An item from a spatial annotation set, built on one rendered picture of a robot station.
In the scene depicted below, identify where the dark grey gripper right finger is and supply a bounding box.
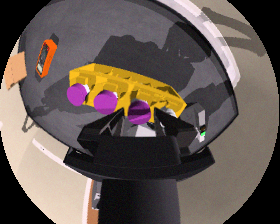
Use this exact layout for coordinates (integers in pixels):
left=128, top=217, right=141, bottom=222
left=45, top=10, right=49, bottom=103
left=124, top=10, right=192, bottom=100
left=153, top=107, right=198, bottom=148

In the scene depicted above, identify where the white key housing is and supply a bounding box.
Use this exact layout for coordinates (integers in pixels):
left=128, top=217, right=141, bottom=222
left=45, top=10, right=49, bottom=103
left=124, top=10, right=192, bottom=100
left=127, top=121, right=156, bottom=137

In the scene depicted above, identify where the dark grey table edge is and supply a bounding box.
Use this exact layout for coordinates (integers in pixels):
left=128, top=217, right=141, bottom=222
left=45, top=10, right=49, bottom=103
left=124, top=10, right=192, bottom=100
left=18, top=0, right=239, bottom=154

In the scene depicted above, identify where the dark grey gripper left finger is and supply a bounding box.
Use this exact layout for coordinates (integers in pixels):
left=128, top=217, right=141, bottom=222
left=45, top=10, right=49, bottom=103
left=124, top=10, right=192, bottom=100
left=81, top=107, right=125, bottom=136

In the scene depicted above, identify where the orange digital multimeter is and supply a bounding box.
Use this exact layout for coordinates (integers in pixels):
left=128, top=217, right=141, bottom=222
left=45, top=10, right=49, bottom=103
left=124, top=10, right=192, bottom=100
left=36, top=40, right=57, bottom=77

